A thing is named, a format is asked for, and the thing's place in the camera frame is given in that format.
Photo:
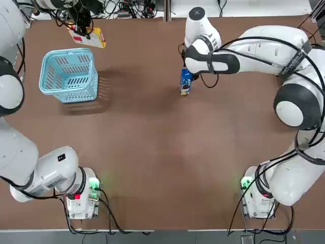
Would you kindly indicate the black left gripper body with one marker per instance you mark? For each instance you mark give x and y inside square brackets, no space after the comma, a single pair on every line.
[80,15]

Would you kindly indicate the yellow nabati wafer box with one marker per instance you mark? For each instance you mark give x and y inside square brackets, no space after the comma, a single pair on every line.
[97,38]

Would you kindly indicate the blue cookie box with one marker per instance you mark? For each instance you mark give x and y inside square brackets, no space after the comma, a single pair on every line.
[186,84]

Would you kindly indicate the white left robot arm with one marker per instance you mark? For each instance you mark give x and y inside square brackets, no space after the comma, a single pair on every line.
[50,165]

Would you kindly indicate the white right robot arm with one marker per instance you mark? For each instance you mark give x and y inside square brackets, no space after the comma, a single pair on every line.
[266,50]

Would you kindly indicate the light blue plastic basket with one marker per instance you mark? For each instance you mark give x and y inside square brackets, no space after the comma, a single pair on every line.
[68,76]

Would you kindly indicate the aluminium camera post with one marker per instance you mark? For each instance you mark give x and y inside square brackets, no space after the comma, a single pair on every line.
[167,10]

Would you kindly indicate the aluminium frame rail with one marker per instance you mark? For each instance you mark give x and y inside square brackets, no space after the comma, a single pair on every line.
[317,10]

